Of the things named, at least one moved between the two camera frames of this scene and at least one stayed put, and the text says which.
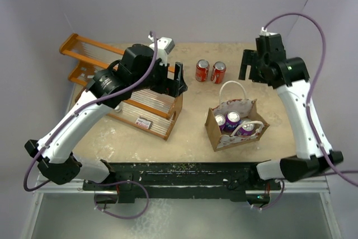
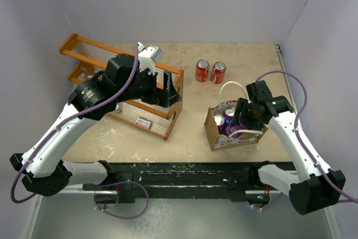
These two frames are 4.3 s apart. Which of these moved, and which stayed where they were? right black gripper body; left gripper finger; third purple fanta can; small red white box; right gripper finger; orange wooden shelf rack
Moved: right gripper finger; left gripper finger; right black gripper body
Stayed: orange wooden shelf rack; small red white box; third purple fanta can
